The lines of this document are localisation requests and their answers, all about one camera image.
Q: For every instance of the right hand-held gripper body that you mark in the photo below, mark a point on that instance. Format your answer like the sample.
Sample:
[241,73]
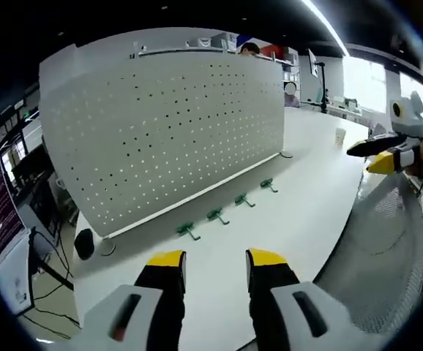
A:
[409,120]

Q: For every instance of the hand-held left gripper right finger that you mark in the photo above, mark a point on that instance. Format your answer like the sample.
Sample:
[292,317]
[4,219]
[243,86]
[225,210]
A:
[277,314]

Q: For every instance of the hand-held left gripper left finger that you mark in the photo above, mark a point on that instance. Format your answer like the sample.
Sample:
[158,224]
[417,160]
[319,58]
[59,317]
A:
[149,314]

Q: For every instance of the green hook assembly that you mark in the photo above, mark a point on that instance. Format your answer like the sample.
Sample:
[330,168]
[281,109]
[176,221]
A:
[267,183]
[241,199]
[186,229]
[215,214]

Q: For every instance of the white perforated mounting plate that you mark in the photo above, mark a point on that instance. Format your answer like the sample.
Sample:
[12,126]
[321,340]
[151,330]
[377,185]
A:
[160,139]

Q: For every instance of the white paper cup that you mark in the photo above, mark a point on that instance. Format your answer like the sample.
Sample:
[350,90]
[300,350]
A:
[339,137]

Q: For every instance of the grey mesh chair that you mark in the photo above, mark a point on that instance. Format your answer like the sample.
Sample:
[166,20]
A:
[383,256]

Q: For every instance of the black cylindrical speaker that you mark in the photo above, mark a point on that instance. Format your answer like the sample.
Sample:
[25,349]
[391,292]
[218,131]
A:
[85,244]

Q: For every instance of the white cabinet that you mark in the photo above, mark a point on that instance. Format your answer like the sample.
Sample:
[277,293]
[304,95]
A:
[14,270]

